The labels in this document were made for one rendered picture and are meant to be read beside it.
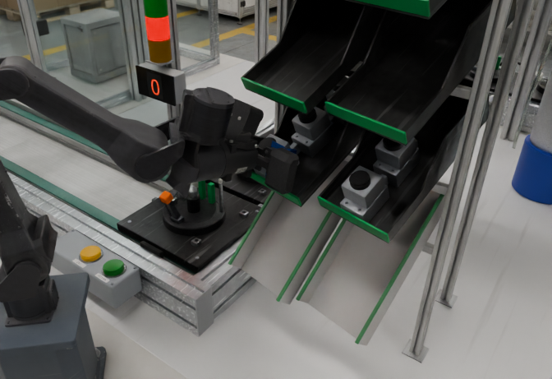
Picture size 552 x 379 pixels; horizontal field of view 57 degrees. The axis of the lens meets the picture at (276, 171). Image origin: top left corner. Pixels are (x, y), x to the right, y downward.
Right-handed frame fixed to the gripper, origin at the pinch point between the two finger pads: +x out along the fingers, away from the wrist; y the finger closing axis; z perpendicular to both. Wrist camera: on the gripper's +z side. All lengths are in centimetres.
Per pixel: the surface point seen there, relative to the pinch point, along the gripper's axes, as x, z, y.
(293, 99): -4.7, 10.5, -6.4
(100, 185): 5, -33, 60
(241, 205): 19.1, -24.5, 22.1
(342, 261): 10.7, -17.7, -12.1
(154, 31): 6.5, 9.8, 45.0
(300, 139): 5.7, 1.6, -1.0
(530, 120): 130, -4, -1
